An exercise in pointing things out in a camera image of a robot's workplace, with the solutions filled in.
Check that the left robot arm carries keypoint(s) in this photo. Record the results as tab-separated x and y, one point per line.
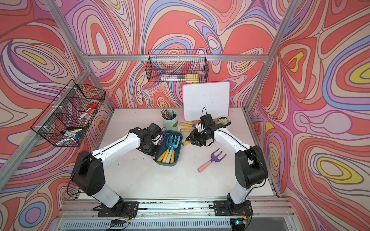
89	169

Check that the wire basket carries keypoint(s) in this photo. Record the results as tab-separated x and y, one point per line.
72	101
172	65

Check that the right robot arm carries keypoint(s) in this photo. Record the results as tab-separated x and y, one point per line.
250	166

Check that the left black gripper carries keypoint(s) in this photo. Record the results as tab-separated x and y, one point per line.
153	153

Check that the left wire basket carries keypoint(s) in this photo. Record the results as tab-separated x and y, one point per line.
72	101

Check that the green pen cup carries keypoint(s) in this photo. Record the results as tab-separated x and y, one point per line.
170	119

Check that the back wire basket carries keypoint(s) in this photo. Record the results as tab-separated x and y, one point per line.
172	65

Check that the teal storage box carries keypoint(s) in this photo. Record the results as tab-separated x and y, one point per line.
177	150

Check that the pink framed whiteboard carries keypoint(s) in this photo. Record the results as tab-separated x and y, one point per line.
206	98

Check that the red marker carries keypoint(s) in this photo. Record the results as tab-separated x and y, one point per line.
88	111

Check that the yellow eraser in basket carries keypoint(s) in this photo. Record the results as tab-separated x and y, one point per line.
192	78

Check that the blue marker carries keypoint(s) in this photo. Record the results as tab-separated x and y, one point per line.
70	134

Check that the purple rake pink handle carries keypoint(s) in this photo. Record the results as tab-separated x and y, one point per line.
216	156
162	137

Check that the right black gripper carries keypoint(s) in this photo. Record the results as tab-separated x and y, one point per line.
194	138

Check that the light blue rake white handle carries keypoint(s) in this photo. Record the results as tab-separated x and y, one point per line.
171	149

